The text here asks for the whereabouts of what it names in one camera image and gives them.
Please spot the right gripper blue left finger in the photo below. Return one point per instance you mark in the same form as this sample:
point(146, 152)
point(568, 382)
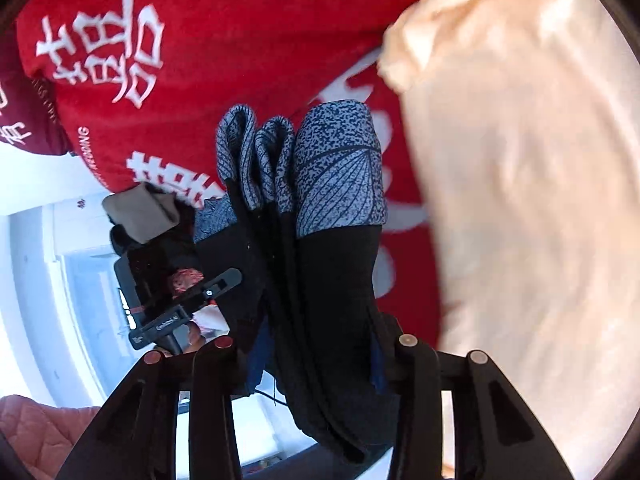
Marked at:
point(259, 357)

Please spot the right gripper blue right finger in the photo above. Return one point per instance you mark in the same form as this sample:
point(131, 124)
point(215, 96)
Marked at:
point(378, 364)

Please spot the black pants with grey stripe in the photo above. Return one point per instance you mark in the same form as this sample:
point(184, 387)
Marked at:
point(306, 204)

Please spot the person's left hand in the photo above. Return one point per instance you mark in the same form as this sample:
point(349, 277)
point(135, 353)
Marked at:
point(206, 324)

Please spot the folded black garment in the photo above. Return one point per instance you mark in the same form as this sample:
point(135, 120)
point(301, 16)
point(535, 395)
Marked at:
point(155, 254)

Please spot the folded beige garment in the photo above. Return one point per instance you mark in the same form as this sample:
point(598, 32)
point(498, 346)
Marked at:
point(144, 212)

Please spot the pink quilted cushion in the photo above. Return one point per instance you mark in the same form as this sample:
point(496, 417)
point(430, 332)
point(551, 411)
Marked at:
point(42, 436)

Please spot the dark red pillow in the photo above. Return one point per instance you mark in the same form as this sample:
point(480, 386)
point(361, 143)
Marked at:
point(29, 121)

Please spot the red wedding blanket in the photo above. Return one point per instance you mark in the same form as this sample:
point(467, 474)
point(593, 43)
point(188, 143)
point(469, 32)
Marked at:
point(140, 85)

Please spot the cream white blanket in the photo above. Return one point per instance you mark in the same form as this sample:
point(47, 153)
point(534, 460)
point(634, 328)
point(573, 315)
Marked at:
point(522, 118)

